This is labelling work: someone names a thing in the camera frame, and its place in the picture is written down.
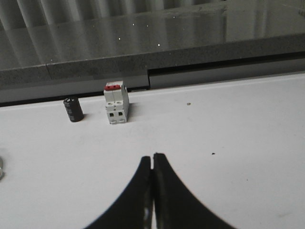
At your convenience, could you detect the white circuit breaker red switch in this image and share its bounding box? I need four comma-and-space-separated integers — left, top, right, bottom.
103, 81, 130, 125

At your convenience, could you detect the black cylindrical capacitor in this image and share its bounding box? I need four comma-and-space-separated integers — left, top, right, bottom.
63, 96, 84, 122

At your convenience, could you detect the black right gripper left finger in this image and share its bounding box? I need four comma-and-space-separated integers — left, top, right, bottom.
86, 156, 153, 229

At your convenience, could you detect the grey stone counter ledge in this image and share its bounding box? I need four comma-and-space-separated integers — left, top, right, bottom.
0, 0, 305, 105

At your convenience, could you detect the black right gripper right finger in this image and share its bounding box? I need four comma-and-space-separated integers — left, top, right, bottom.
153, 153, 233, 229

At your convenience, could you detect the white pleated curtain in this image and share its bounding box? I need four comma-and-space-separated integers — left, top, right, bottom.
0, 0, 305, 31

